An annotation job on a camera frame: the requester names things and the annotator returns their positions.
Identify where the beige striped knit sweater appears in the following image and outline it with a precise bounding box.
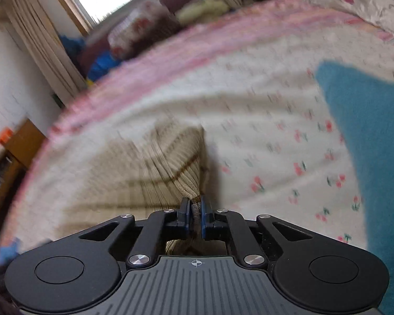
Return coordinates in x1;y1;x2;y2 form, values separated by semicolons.
57;121;208;237

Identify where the pink striped satin quilt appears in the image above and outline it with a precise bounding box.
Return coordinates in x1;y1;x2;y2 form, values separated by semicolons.
0;0;394;253

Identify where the cherry print white bedsheet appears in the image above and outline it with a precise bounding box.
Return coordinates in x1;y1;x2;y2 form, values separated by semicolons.
16;29;394;257

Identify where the blue cloth at bedside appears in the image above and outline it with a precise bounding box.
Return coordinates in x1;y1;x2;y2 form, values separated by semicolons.
0;238;20;266

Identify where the blue yellow bag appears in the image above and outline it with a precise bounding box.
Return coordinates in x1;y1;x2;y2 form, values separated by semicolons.
87;51;122;82

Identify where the wooden shelf cabinet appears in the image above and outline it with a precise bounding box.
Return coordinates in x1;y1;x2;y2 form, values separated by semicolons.
0;119;46;234

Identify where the dark red sofa bench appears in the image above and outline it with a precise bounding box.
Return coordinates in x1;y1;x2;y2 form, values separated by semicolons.
76;0;192;77

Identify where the teal folded sweater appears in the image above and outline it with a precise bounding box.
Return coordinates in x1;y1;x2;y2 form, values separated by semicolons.
315;61;394;314

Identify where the floral red white pillow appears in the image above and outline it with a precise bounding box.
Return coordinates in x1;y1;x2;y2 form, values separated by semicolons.
107;0;181;60

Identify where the olive green cushion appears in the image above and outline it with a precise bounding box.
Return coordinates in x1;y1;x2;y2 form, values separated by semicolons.
175;0;230;27

